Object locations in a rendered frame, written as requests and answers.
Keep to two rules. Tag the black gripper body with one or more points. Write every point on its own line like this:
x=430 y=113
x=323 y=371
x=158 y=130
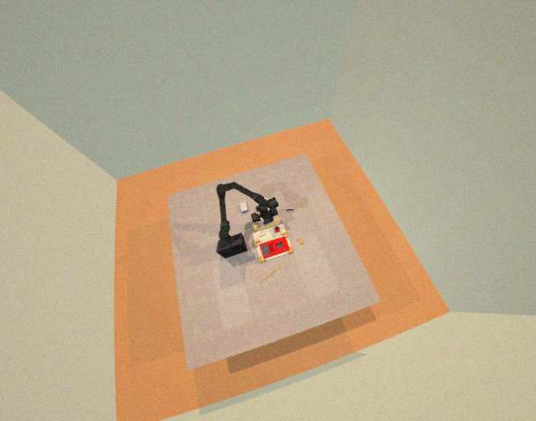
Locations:
x=255 y=217

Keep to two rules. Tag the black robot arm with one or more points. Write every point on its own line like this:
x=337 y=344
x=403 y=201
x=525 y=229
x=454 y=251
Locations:
x=264 y=204

